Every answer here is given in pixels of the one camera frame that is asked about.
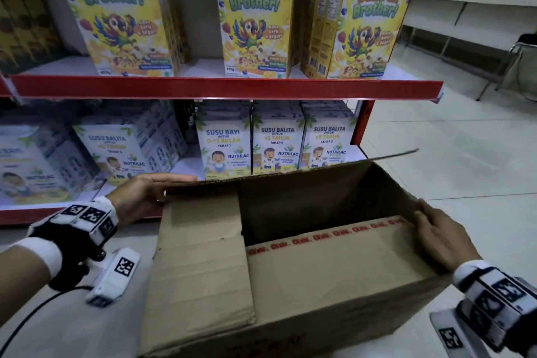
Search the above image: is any white blue milk powder box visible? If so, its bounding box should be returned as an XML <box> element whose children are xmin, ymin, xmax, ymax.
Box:
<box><xmin>195</xmin><ymin>102</ymin><xmax>253</xmax><ymax>180</ymax></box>
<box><xmin>72</xmin><ymin>104</ymin><xmax>189</xmax><ymax>185</ymax></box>
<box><xmin>251</xmin><ymin>101</ymin><xmax>306</xmax><ymax>175</ymax></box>
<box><xmin>0</xmin><ymin>123</ymin><xmax>101</xmax><ymax>208</ymax></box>
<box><xmin>301</xmin><ymin>101</ymin><xmax>360</xmax><ymax>170</ymax></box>

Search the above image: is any person's right hand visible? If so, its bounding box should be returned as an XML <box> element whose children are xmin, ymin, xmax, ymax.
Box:
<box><xmin>413</xmin><ymin>198</ymin><xmax>484</xmax><ymax>275</ymax></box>

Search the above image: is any person's left hand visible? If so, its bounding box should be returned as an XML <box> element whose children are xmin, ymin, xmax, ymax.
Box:
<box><xmin>106</xmin><ymin>173</ymin><xmax>198</xmax><ymax>227</ymax></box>

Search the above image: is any black cable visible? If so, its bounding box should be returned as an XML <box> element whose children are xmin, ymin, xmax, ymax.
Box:
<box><xmin>0</xmin><ymin>285</ymin><xmax>92</xmax><ymax>358</ymax></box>

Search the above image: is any red and white store shelf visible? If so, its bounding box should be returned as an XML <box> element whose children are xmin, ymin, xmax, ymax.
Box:
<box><xmin>0</xmin><ymin>0</ymin><xmax>445</xmax><ymax>229</ymax></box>

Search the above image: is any person's left forearm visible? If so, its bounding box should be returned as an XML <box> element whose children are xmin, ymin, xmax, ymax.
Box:
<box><xmin>0</xmin><ymin>244</ymin><xmax>53</xmax><ymax>331</ymax></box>

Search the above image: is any brown cardboard box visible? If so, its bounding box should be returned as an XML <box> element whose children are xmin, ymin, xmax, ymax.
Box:
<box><xmin>138</xmin><ymin>149</ymin><xmax>456</xmax><ymax>358</ymax></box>

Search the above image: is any yellow parrot cereal box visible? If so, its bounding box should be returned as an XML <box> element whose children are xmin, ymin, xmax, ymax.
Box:
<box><xmin>300</xmin><ymin>0</ymin><xmax>420</xmax><ymax>80</ymax></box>
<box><xmin>213</xmin><ymin>0</ymin><xmax>301</xmax><ymax>77</ymax></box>
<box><xmin>0</xmin><ymin>0</ymin><xmax>65</xmax><ymax>76</ymax></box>
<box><xmin>50</xmin><ymin>0</ymin><xmax>191</xmax><ymax>77</ymax></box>

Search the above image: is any metal frame chair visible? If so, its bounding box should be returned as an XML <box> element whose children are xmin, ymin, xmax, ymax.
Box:
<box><xmin>476</xmin><ymin>34</ymin><xmax>537</xmax><ymax>102</ymax></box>

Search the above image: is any white marker wrist camera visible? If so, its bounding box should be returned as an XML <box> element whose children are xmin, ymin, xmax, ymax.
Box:
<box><xmin>86</xmin><ymin>247</ymin><xmax>141</xmax><ymax>308</ymax></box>
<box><xmin>430</xmin><ymin>308</ymin><xmax>477</xmax><ymax>358</ymax></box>

